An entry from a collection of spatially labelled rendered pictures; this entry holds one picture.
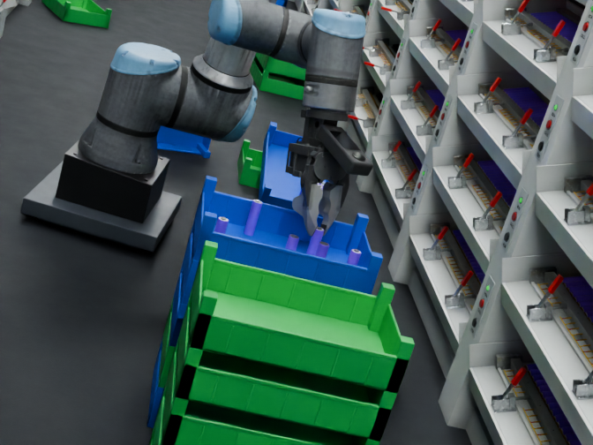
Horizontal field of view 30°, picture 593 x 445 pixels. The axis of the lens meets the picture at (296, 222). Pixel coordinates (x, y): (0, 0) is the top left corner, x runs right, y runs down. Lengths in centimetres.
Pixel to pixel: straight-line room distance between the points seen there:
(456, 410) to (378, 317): 57
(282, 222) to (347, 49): 34
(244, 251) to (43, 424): 44
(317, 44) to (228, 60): 70
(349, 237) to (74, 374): 55
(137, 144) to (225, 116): 21
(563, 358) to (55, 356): 90
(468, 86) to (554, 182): 70
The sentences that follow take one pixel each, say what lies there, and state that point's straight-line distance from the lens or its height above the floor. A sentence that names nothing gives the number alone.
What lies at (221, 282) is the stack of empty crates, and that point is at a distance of 168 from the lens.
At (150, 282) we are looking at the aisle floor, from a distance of 245.
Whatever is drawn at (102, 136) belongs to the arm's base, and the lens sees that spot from 258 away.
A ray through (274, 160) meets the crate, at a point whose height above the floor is 9.
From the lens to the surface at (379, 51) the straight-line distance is 394.
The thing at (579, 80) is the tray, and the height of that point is 73.
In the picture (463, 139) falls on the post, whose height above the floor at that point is 41.
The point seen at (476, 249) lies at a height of 30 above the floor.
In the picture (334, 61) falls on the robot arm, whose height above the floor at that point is 66.
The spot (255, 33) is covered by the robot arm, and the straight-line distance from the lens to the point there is 192.
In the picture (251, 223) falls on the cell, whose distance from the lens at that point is 193.
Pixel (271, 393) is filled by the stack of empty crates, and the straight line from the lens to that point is 155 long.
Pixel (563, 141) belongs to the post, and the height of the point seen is 61.
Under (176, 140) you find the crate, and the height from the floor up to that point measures 2.
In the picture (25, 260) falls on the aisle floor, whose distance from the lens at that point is 242.
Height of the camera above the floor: 101
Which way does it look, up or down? 19 degrees down
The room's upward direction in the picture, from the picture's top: 17 degrees clockwise
